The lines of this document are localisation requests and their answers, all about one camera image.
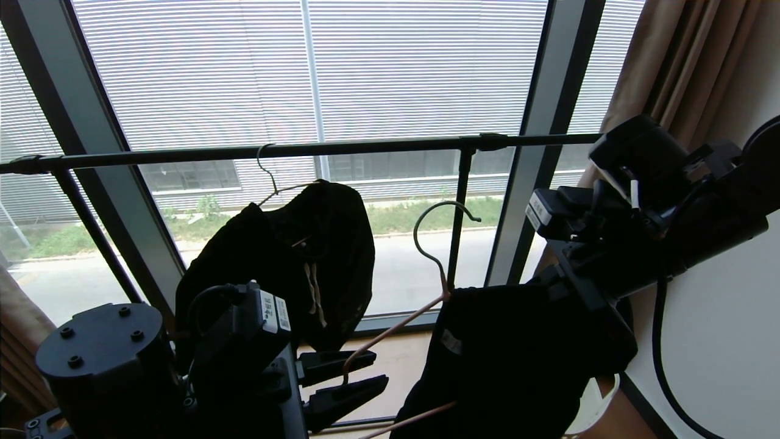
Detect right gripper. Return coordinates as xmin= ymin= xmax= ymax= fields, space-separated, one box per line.
xmin=536 ymin=238 xmax=672 ymax=374

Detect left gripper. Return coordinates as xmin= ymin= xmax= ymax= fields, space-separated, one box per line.
xmin=189 ymin=344 xmax=389 ymax=439

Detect pink clothes hanger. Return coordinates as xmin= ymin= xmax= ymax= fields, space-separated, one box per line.
xmin=341 ymin=201 xmax=482 ymax=439
xmin=256 ymin=143 xmax=317 ymax=208

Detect black garment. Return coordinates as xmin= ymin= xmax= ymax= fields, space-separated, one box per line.
xmin=390 ymin=277 xmax=637 ymax=439

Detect black shorts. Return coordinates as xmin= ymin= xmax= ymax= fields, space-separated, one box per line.
xmin=175 ymin=180 xmax=377 ymax=354

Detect white laundry basket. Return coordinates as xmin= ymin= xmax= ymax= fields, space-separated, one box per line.
xmin=564 ymin=372 xmax=621 ymax=437

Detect black clothes rack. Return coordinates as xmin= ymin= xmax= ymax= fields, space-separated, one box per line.
xmin=0 ymin=132 xmax=604 ymax=430

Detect window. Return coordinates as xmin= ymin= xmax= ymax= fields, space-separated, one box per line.
xmin=0 ymin=0 xmax=647 ymax=333

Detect brown curtain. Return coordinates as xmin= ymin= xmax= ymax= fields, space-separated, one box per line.
xmin=0 ymin=265 xmax=62 ymax=421
xmin=536 ymin=0 xmax=765 ymax=275

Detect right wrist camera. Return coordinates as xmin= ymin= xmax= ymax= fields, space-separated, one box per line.
xmin=525 ymin=186 xmax=610 ymax=241

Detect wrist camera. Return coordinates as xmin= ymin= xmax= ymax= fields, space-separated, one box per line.
xmin=192 ymin=282 xmax=293 ymax=391
xmin=525 ymin=186 xmax=610 ymax=241

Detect black cable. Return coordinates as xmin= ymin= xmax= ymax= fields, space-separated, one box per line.
xmin=651 ymin=274 xmax=726 ymax=439
xmin=185 ymin=284 xmax=244 ymax=342

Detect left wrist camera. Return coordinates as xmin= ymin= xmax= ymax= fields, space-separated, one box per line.
xmin=192 ymin=282 xmax=293 ymax=391

